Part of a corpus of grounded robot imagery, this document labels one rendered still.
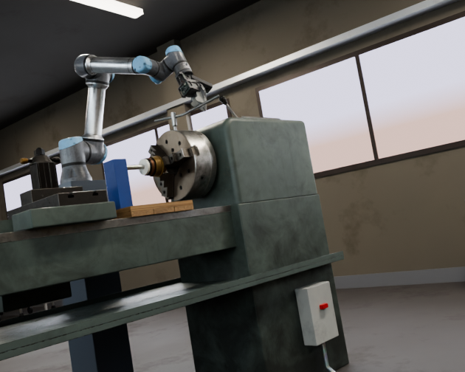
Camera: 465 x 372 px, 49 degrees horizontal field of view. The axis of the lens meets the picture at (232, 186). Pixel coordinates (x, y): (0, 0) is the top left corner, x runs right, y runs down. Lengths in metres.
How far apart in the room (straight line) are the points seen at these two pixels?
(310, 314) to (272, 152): 0.76
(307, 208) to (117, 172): 0.99
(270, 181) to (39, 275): 1.14
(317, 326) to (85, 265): 1.12
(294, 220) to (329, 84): 2.86
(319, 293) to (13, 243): 1.38
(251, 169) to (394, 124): 2.72
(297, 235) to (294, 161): 0.37
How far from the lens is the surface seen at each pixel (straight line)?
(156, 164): 2.19
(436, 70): 4.80
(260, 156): 2.37
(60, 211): 1.72
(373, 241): 5.00
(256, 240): 2.26
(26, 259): 1.73
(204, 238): 2.12
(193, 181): 2.19
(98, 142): 2.69
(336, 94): 5.12
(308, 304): 2.40
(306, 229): 2.54
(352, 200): 5.04
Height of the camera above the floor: 0.77
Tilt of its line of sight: 4 degrees up
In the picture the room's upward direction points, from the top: 9 degrees counter-clockwise
